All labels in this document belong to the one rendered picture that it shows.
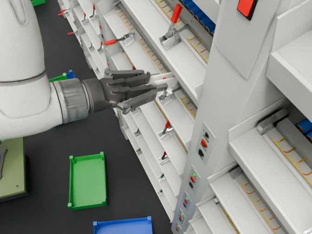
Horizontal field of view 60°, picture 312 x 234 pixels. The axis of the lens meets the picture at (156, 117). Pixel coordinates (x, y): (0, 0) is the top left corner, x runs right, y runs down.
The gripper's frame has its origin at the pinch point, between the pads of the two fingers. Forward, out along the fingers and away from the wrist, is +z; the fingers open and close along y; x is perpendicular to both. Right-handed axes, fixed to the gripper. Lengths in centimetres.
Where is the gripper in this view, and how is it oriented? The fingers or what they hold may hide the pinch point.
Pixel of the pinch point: (163, 81)
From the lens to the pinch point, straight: 68.7
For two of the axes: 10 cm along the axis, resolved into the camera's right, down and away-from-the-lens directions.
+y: 4.5, 7.4, -5.0
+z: 8.7, -2.3, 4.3
